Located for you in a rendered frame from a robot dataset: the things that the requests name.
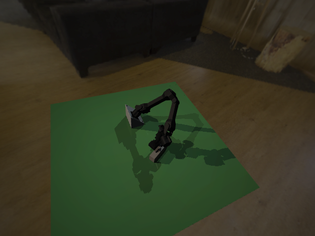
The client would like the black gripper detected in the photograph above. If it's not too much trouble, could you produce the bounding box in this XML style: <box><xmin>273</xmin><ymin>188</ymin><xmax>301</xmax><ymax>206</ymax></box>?
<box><xmin>148</xmin><ymin>134</ymin><xmax>160</xmax><ymax>150</ymax></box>

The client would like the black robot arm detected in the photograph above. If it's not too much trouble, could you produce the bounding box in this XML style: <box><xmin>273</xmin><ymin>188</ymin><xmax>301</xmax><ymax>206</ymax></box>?
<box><xmin>131</xmin><ymin>89</ymin><xmax>180</xmax><ymax>148</ymax></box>

